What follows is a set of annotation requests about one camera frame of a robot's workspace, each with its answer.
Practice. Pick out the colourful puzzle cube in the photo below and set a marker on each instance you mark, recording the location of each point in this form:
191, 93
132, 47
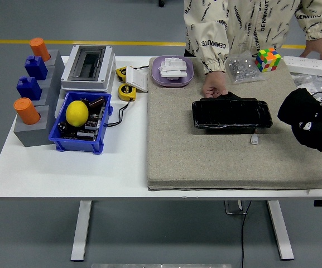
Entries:
267, 60

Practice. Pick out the person's right forearm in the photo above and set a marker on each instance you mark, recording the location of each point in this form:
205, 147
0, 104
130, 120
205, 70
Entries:
212, 47

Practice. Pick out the black chair wheel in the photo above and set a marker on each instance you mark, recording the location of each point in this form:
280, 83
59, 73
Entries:
161, 3

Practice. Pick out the white table leg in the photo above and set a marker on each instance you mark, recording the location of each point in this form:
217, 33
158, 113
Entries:
81, 231
282, 237

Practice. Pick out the person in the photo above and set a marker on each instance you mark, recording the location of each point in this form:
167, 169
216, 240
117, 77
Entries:
247, 22

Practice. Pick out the purple bowl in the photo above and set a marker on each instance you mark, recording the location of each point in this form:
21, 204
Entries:
156, 78

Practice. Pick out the circuit board with capacitors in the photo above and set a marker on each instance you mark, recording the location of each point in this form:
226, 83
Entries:
89, 129

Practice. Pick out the blue plastic bin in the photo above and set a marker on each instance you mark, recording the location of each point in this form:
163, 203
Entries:
77, 144

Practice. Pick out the person's left forearm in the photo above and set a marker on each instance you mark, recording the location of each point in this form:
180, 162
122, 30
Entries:
315, 19

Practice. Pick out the clear plastic bags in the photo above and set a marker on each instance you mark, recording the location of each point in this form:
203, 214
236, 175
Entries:
305, 82

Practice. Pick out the blue block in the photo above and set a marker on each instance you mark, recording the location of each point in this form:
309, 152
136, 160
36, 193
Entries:
36, 68
29, 88

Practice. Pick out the person's right hand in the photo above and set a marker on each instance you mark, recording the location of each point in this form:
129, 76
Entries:
214, 82

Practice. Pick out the orange cylinder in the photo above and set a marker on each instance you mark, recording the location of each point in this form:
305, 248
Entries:
39, 48
26, 111

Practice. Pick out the white switch parts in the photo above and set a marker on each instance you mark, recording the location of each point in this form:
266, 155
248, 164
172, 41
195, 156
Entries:
173, 68

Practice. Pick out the grey-brown mat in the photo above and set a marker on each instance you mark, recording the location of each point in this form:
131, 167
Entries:
177, 139

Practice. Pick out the white wall switch plate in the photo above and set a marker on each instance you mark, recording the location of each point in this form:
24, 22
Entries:
138, 81

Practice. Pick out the yellow lemon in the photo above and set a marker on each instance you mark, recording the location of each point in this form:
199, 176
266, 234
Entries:
77, 113

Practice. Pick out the person's left hand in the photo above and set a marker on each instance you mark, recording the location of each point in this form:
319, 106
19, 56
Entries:
317, 47

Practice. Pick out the metal bracket under table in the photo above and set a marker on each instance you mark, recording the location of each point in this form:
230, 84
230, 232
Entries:
231, 208

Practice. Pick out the grey stepped block holder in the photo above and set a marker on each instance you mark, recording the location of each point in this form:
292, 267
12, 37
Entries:
35, 135

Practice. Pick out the white electrical box grey cover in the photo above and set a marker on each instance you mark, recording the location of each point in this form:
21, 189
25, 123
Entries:
71, 81

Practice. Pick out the small white connector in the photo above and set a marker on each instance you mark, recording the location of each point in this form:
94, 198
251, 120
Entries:
254, 140

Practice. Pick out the clear bag of metal nuts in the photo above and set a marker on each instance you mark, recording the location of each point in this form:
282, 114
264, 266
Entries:
243, 69

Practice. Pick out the white power strip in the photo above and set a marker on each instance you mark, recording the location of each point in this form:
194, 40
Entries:
311, 65

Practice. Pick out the yellow tape measure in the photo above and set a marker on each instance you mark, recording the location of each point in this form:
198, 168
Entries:
120, 73
125, 90

